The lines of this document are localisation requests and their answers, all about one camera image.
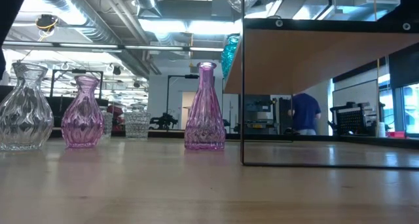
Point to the tall pink glass vase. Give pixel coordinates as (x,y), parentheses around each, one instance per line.
(204,125)

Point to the teal square glass vase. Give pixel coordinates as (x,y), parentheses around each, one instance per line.
(229,53)

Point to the clear diamond-pattern jar vase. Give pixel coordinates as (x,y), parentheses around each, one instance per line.
(108,125)

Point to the round pink swirl vase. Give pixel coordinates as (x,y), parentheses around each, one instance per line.
(82,125)

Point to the clear swirl glass vase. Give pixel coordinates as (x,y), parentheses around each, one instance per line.
(26,119)

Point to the black background robot arm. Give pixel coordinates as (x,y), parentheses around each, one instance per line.
(163,122)

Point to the black background machine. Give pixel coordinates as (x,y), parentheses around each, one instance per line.
(258,103)

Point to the clear diamond-cut wide vase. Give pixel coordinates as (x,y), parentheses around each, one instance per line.
(137,125)

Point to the black background panel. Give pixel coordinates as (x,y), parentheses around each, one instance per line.
(284,116)

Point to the horizontal light bar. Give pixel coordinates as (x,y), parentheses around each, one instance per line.
(157,48)

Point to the ceiling light panel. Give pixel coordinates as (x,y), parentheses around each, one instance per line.
(196,27)

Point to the red background object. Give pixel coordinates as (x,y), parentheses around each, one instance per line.
(118,116)

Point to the person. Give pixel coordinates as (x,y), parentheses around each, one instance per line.
(304,112)

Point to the grey ceiling box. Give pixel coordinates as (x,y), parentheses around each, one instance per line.
(222,8)

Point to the black pegboard cart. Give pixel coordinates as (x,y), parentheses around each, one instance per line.
(352,120)

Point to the white cylinder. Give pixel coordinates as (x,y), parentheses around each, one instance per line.
(382,129)

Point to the round black ceiling device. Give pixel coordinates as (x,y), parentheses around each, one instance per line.
(46,22)

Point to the red box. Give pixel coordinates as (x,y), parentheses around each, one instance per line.
(396,134)

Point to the black window blind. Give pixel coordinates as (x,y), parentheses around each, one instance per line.
(406,67)

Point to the bright window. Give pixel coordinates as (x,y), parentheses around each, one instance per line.
(410,109)

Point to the black table frame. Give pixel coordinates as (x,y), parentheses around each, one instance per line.
(167,134)

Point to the silver ceiling duct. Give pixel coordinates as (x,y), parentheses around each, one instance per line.
(145,1)

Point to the wooden shelf black frame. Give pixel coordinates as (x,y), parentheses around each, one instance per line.
(327,60)

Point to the large silver spiral duct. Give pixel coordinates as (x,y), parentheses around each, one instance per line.
(85,24)

